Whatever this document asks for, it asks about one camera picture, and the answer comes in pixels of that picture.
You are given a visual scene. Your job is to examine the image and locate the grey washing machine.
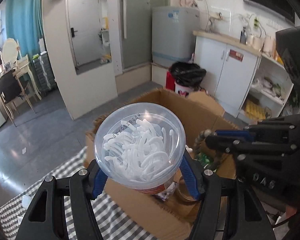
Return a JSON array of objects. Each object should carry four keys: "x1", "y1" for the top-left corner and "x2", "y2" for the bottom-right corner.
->
[{"x1": 152, "y1": 6, "x2": 200, "y2": 68}]

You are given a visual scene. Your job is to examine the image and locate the checkered tablecloth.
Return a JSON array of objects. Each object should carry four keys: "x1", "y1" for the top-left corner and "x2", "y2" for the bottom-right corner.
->
[{"x1": 0, "y1": 148, "x2": 155, "y2": 239}]

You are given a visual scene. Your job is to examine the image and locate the clear floss pick jar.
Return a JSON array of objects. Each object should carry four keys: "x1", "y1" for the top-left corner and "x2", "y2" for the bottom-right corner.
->
[{"x1": 94, "y1": 102, "x2": 186, "y2": 194}]

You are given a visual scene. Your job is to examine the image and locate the black trash bag bin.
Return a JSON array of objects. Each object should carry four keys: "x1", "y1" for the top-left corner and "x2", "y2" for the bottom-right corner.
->
[{"x1": 169, "y1": 62, "x2": 206, "y2": 98}]

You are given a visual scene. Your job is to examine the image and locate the black backpack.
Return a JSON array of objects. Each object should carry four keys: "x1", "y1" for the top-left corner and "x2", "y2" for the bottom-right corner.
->
[{"x1": 0, "y1": 69, "x2": 21, "y2": 103}]

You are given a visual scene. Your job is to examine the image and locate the red bag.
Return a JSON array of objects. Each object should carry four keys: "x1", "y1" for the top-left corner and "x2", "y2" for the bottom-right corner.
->
[{"x1": 165, "y1": 71, "x2": 175, "y2": 91}]

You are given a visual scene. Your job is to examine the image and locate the white desk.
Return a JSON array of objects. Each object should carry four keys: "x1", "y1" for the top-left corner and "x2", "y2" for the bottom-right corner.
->
[{"x1": 13, "y1": 55, "x2": 42, "y2": 100}]

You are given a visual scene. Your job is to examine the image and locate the wooden chair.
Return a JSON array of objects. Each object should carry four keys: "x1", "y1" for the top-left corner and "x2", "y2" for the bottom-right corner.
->
[{"x1": 0, "y1": 73, "x2": 36, "y2": 126}]

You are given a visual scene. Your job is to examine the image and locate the white partition cabinet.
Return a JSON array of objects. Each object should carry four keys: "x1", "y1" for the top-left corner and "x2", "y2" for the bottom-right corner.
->
[{"x1": 41, "y1": 0, "x2": 153, "y2": 120}]

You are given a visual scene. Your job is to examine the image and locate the white kitchen cabinet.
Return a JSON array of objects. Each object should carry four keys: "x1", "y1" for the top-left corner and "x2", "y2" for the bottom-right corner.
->
[{"x1": 193, "y1": 30, "x2": 293, "y2": 122}]

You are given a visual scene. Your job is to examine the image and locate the grey suitcase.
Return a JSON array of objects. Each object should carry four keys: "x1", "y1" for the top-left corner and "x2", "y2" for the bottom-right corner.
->
[{"x1": 32, "y1": 51, "x2": 57, "y2": 95}]

